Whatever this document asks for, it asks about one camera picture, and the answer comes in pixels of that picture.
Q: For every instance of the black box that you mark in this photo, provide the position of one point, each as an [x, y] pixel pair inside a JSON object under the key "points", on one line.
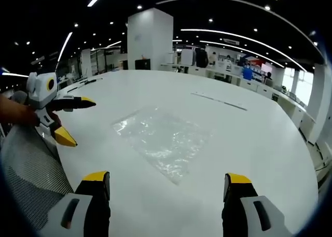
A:
{"points": [[142, 64]]}

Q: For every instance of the grey mesh chair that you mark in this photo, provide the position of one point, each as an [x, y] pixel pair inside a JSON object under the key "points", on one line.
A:
{"points": [[28, 164]]}

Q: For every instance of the long ceiling light strip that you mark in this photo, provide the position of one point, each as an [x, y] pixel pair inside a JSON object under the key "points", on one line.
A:
{"points": [[233, 37], [64, 46]]}

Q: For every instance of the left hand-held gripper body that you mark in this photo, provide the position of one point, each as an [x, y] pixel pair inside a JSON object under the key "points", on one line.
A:
{"points": [[39, 91]]}

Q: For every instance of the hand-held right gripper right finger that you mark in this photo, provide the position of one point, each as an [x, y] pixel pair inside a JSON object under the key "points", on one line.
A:
{"points": [[234, 211]]}

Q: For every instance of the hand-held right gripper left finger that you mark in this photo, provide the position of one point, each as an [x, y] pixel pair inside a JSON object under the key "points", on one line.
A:
{"points": [[96, 211]]}

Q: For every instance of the clear plastic food packaging bag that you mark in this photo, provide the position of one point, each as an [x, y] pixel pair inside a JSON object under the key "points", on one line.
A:
{"points": [[163, 141]]}

